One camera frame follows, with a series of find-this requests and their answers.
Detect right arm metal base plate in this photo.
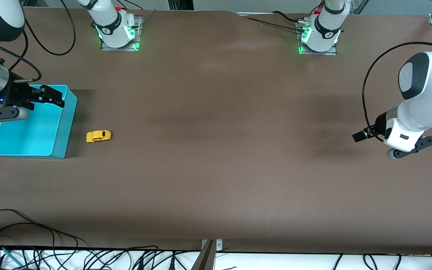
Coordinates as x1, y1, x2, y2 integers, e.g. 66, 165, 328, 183
100, 16, 143, 51

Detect silver metal bracket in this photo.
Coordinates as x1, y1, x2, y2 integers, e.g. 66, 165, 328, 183
201, 239, 223, 252

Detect yellow beetle toy car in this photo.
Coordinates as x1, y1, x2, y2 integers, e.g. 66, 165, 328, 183
85, 130, 112, 143

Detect white lower shelf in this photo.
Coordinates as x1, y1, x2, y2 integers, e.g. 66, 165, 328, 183
0, 246, 432, 270

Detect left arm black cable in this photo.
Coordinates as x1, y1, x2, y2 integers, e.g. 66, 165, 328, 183
362, 41, 432, 142

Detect right gripper short black cable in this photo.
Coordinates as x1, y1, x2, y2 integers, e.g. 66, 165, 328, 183
0, 37, 42, 82

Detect right arm long black cable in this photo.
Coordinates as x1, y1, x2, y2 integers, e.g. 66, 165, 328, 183
21, 0, 76, 56

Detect dark metal bar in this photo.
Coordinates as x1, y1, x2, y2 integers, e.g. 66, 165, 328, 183
190, 240, 216, 270

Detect right arm base black cable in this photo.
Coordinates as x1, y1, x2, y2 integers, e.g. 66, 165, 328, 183
120, 0, 144, 10

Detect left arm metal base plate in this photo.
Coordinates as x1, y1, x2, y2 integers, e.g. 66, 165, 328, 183
298, 21, 338, 56

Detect black looped cable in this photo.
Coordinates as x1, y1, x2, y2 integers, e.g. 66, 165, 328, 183
0, 223, 80, 270
0, 208, 87, 248

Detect thin black base cable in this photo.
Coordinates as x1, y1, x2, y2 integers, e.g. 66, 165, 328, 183
244, 17, 306, 32

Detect teal plastic storage bin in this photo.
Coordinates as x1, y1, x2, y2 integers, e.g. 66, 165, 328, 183
0, 85, 78, 159

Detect thick black base cable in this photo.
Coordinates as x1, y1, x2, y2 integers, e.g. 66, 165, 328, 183
272, 10, 308, 23

